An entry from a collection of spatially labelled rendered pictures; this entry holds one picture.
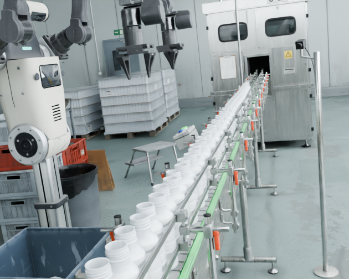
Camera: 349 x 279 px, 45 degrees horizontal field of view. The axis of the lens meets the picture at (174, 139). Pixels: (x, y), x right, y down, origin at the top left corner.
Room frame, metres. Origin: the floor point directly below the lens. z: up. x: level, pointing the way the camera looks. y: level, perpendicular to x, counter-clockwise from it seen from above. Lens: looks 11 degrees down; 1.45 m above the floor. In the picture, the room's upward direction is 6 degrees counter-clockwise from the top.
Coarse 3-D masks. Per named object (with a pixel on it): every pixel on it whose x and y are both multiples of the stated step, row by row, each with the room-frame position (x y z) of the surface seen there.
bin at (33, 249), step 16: (16, 240) 1.25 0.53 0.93; (32, 240) 1.31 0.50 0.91; (48, 240) 1.29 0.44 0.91; (64, 240) 1.28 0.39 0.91; (80, 240) 1.27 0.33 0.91; (96, 240) 1.25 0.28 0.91; (0, 256) 1.17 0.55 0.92; (16, 256) 1.24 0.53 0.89; (32, 256) 1.31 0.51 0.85; (48, 256) 1.30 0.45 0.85; (64, 256) 1.28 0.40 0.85; (80, 256) 1.27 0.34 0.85; (96, 256) 1.11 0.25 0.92; (0, 272) 1.16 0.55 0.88; (16, 272) 1.23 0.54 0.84; (32, 272) 1.30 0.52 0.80; (48, 272) 1.30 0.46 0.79; (64, 272) 1.29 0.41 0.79; (80, 272) 1.00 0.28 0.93
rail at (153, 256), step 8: (232, 120) 2.02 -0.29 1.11; (224, 136) 1.70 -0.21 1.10; (232, 136) 1.96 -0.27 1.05; (224, 152) 1.66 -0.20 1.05; (200, 176) 1.15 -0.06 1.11; (208, 184) 1.26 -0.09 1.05; (192, 192) 1.03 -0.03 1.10; (184, 200) 0.95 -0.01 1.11; (200, 200) 1.12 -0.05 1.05; (176, 216) 0.86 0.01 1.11; (192, 216) 1.01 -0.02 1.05; (168, 232) 0.79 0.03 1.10; (160, 240) 0.74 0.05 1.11; (160, 248) 0.73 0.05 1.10; (176, 248) 0.84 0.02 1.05; (152, 256) 0.68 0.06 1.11; (176, 256) 0.83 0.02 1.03; (168, 264) 0.78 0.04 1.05; (144, 272) 0.64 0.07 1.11; (168, 272) 0.76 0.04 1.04
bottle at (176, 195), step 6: (168, 180) 0.95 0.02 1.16; (174, 180) 0.96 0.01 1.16; (168, 186) 0.95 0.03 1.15; (174, 186) 0.96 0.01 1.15; (174, 192) 0.95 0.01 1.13; (180, 192) 0.96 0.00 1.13; (174, 198) 0.94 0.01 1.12; (180, 198) 0.95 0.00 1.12; (180, 204) 0.95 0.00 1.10; (186, 222) 0.96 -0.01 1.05
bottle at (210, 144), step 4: (208, 132) 1.50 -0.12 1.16; (208, 136) 1.47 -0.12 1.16; (208, 140) 1.47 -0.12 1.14; (208, 144) 1.46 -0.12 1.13; (212, 144) 1.47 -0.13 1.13; (212, 148) 1.46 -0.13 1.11; (212, 152) 1.46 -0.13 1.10; (216, 156) 1.47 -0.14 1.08; (216, 160) 1.47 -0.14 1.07; (216, 164) 1.47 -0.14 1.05; (216, 176) 1.46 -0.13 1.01
